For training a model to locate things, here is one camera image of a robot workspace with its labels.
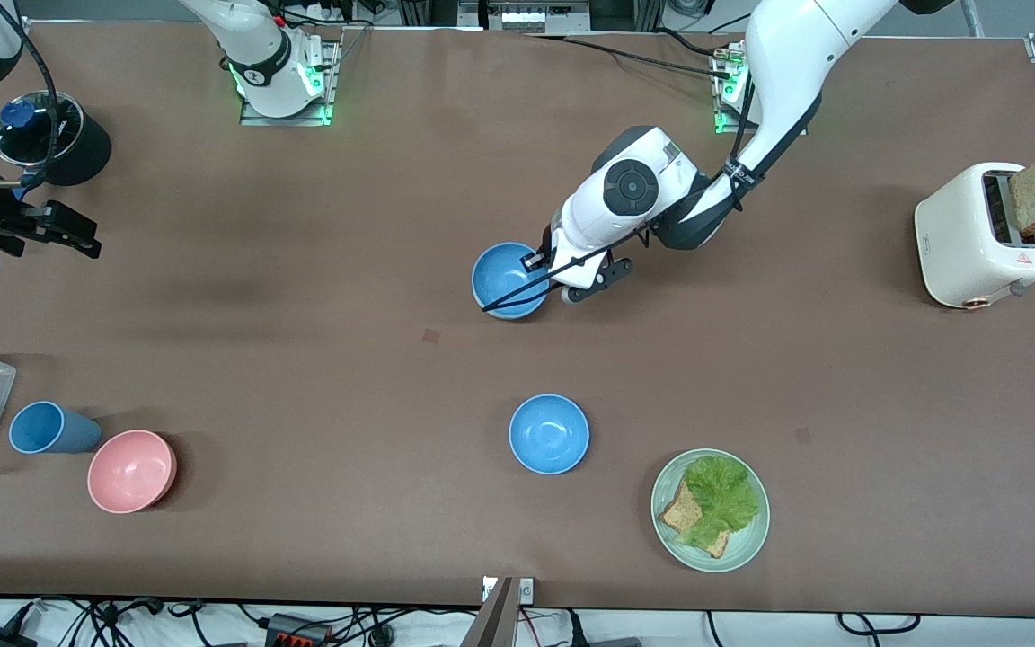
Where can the white toaster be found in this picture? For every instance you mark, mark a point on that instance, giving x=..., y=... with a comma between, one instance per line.
x=958, y=234

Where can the pale green plate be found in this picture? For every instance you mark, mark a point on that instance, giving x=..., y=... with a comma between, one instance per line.
x=742, y=548

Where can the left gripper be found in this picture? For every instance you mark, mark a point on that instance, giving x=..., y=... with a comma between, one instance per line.
x=535, y=261

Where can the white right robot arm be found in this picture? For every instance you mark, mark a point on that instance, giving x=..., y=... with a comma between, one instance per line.
x=257, y=54

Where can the blue cup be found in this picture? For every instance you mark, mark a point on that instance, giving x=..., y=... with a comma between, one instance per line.
x=50, y=429

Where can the black red power adapter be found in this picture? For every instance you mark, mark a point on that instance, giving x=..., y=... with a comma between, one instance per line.
x=297, y=632

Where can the grey metal pole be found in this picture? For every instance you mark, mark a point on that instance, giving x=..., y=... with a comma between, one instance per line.
x=495, y=624

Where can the brown toast slice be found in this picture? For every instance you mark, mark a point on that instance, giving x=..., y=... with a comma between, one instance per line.
x=681, y=514

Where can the glass lid blue knob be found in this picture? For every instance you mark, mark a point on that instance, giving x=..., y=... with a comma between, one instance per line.
x=32, y=130

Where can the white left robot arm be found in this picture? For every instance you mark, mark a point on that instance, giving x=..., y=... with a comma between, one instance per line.
x=787, y=63

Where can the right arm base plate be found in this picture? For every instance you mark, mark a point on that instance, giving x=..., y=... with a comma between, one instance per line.
x=302, y=119

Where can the blue bowl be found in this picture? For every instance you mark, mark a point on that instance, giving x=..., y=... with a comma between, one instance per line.
x=549, y=436
x=499, y=279

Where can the pink bowl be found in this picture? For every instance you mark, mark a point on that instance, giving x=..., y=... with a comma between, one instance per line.
x=131, y=472

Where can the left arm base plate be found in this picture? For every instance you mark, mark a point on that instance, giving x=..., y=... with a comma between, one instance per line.
x=722, y=126

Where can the white metal bracket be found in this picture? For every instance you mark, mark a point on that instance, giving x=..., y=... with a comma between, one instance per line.
x=526, y=590

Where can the pale green bowl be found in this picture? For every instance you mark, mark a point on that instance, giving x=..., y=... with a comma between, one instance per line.
x=531, y=315

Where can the grey electronics box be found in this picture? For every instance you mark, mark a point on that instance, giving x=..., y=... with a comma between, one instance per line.
x=526, y=16

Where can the green lettuce leaf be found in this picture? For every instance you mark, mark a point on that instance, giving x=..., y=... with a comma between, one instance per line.
x=724, y=490

